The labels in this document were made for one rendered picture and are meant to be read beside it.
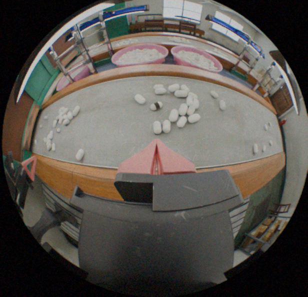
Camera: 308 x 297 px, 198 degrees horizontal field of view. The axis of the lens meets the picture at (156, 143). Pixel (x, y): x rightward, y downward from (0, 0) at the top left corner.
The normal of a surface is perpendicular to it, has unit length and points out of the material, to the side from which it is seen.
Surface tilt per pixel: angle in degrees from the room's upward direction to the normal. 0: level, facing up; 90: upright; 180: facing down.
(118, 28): 90
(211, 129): 0
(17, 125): 90
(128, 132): 0
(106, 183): 0
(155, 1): 90
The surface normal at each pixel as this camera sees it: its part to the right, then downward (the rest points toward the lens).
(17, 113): 1.00, 0.00
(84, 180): 0.00, -0.23
